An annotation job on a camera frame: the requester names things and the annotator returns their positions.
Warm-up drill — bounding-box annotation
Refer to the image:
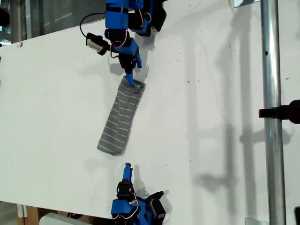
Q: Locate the black round background object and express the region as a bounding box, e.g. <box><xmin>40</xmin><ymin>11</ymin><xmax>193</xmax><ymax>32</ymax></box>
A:
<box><xmin>0</xmin><ymin>7</ymin><xmax>11</xmax><ymax>28</ymax></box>

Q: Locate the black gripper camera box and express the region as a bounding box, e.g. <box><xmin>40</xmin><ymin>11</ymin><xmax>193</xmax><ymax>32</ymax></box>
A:
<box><xmin>86</xmin><ymin>32</ymin><xmax>110</xmax><ymax>56</ymax></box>
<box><xmin>146</xmin><ymin>190</ymin><xmax>167</xmax><ymax>221</ymax></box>

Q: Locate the black camera cable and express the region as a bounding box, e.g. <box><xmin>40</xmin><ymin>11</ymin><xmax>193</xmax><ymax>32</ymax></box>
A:
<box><xmin>79</xmin><ymin>12</ymin><xmax>106</xmax><ymax>38</ymax></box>

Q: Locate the grey white-striped towel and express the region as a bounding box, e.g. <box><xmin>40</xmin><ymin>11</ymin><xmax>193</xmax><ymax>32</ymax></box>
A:
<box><xmin>96</xmin><ymin>77</ymin><xmax>146</xmax><ymax>158</ymax></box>

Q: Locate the metal table bracket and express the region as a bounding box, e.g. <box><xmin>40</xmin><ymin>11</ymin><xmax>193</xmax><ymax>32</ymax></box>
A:
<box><xmin>229</xmin><ymin>0</ymin><xmax>261</xmax><ymax>9</ymax></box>

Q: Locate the wooden table leg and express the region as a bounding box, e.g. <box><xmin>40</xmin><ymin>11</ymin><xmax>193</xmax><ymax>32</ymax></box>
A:
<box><xmin>25</xmin><ymin>205</ymin><xmax>40</xmax><ymax>225</ymax></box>

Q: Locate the black post clamp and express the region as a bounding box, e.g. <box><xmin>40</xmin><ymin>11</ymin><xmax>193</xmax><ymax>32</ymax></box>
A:
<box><xmin>258</xmin><ymin>99</ymin><xmax>300</xmax><ymax>125</ymax></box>

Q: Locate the steel post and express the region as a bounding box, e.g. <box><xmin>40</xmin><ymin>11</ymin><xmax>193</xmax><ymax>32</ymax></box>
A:
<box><xmin>260</xmin><ymin>0</ymin><xmax>287</xmax><ymax>225</ymax></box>

